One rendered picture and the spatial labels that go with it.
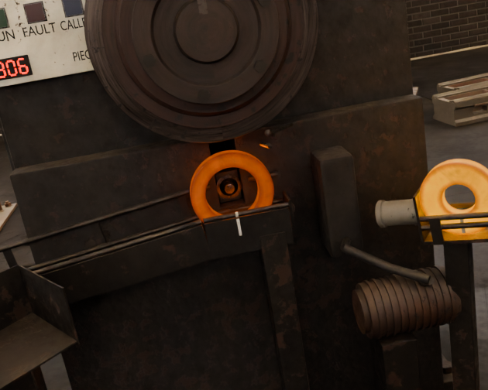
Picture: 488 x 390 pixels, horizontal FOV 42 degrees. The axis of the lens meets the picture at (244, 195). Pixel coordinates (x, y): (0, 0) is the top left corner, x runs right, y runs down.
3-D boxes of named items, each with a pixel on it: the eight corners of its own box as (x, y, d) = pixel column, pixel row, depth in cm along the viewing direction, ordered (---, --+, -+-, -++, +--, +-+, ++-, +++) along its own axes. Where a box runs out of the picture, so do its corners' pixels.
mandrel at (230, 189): (216, 179, 167) (213, 163, 166) (232, 176, 167) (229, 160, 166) (221, 199, 151) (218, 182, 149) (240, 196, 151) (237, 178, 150)
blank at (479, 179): (417, 162, 134) (413, 168, 131) (495, 154, 126) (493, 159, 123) (430, 230, 138) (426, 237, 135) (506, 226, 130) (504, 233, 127)
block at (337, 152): (320, 243, 156) (307, 148, 149) (352, 237, 157) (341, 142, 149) (331, 260, 146) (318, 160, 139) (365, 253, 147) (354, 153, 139)
